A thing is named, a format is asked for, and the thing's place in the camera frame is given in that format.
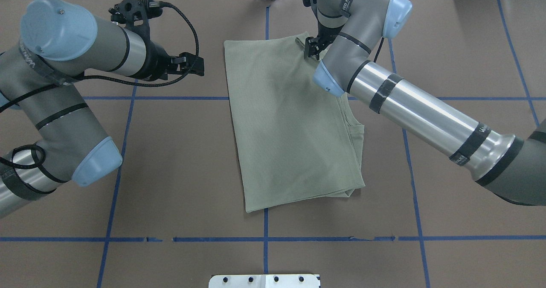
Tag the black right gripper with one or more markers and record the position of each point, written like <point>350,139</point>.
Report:
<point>323,39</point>

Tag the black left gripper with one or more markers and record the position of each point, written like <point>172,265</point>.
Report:
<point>157,63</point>

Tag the olive green long-sleeve shirt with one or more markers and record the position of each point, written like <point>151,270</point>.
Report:
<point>294,140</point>

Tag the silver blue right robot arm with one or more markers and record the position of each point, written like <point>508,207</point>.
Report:
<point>348,30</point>

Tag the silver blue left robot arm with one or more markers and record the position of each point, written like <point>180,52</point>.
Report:
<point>61,44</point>

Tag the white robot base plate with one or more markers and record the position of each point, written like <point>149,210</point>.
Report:
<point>265,281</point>

